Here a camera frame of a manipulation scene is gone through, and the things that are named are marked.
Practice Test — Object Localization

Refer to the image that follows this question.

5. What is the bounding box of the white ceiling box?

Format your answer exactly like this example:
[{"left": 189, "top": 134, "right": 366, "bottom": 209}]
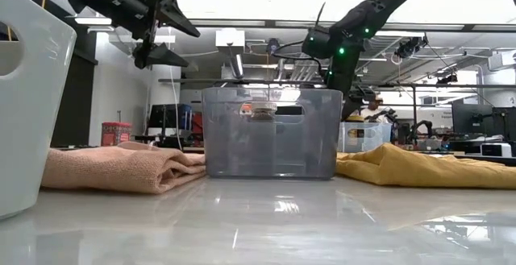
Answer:
[{"left": 215, "top": 29, "right": 246, "bottom": 48}]

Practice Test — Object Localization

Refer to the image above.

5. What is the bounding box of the white desktop device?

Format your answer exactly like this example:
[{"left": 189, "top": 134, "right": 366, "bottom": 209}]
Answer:
[{"left": 480, "top": 142, "right": 513, "bottom": 158}]

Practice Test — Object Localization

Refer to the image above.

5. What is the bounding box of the pink checked folded cloth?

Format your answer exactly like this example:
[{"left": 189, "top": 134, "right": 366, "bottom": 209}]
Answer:
[{"left": 41, "top": 141, "right": 207, "bottom": 195}]

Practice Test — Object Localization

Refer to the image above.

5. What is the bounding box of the mustard yellow folded cloth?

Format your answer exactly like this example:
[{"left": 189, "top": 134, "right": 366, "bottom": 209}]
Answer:
[{"left": 335, "top": 143, "right": 516, "bottom": 189}]

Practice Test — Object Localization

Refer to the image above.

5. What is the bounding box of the black background screen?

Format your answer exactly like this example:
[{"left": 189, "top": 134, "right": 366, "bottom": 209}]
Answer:
[{"left": 148, "top": 103, "right": 181, "bottom": 130}]

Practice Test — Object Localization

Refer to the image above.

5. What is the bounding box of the blue background container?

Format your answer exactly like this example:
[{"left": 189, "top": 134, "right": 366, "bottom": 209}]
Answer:
[{"left": 177, "top": 103, "right": 193, "bottom": 131}]

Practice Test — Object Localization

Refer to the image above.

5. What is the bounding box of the black computer monitor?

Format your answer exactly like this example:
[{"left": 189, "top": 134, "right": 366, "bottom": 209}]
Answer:
[
  {"left": 491, "top": 106, "right": 516, "bottom": 141},
  {"left": 451, "top": 103, "right": 495, "bottom": 141}
]

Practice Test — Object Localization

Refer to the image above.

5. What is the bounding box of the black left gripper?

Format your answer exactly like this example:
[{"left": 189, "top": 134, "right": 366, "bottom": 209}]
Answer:
[{"left": 133, "top": 0, "right": 202, "bottom": 69}]

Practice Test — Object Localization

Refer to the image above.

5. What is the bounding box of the black ceiling-mounted device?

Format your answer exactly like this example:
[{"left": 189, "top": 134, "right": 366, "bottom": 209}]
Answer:
[{"left": 393, "top": 35, "right": 429, "bottom": 60}]

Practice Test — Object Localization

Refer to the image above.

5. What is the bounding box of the clear plastic bin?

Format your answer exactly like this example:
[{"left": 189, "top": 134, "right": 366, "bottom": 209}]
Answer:
[{"left": 337, "top": 121, "right": 393, "bottom": 154}]

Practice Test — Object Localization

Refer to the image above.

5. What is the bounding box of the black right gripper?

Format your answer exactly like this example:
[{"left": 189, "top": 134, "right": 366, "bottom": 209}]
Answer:
[{"left": 342, "top": 85, "right": 378, "bottom": 122}]

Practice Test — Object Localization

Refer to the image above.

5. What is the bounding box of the white plastic bin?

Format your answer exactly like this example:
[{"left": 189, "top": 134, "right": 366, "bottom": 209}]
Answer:
[{"left": 0, "top": 0, "right": 77, "bottom": 221}]

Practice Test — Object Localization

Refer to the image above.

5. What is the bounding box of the translucent grey plastic bin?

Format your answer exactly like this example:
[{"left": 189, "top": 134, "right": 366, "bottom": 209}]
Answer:
[{"left": 201, "top": 86, "right": 343, "bottom": 180}]

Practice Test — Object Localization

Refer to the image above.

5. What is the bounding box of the white-lid brown spice jar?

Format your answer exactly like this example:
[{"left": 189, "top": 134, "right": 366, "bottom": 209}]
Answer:
[{"left": 248, "top": 101, "right": 279, "bottom": 122}]

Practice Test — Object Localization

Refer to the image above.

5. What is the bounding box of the person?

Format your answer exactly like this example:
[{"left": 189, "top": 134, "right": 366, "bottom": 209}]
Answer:
[{"left": 360, "top": 95, "right": 390, "bottom": 123}]

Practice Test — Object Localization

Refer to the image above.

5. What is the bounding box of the red spice tin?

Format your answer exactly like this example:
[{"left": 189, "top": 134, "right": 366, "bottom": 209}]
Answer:
[{"left": 100, "top": 121, "right": 133, "bottom": 147}]

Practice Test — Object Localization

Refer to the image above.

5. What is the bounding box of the black metal table frame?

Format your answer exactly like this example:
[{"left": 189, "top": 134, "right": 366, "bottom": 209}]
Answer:
[{"left": 158, "top": 77, "right": 516, "bottom": 145}]

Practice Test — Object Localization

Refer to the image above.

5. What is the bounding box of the yellow-lid spice jar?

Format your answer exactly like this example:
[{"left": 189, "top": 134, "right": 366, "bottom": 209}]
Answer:
[{"left": 345, "top": 114, "right": 366, "bottom": 151}]

